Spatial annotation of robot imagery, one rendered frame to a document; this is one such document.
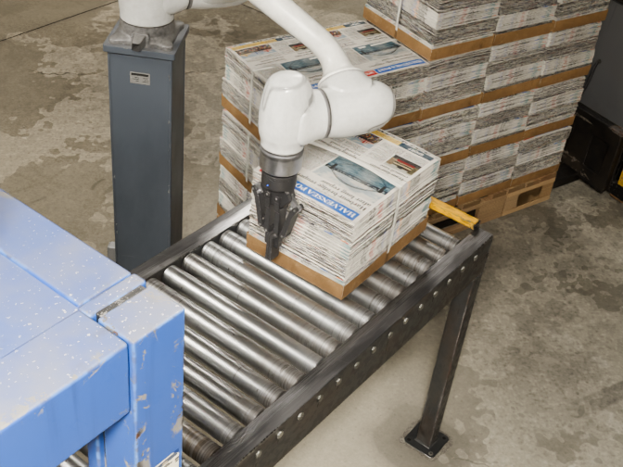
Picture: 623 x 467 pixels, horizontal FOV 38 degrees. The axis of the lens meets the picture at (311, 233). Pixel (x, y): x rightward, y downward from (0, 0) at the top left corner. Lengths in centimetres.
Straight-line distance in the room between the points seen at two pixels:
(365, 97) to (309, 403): 63
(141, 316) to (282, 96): 92
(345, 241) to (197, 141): 220
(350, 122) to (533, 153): 207
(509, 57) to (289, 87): 176
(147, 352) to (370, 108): 104
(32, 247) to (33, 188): 283
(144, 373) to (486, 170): 283
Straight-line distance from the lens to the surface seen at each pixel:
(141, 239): 303
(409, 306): 213
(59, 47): 493
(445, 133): 337
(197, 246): 223
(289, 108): 178
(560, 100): 379
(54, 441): 91
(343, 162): 215
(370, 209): 201
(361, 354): 199
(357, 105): 185
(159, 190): 290
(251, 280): 216
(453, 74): 326
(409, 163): 219
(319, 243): 206
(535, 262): 373
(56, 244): 103
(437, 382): 272
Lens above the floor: 218
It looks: 37 degrees down
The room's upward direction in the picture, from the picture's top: 7 degrees clockwise
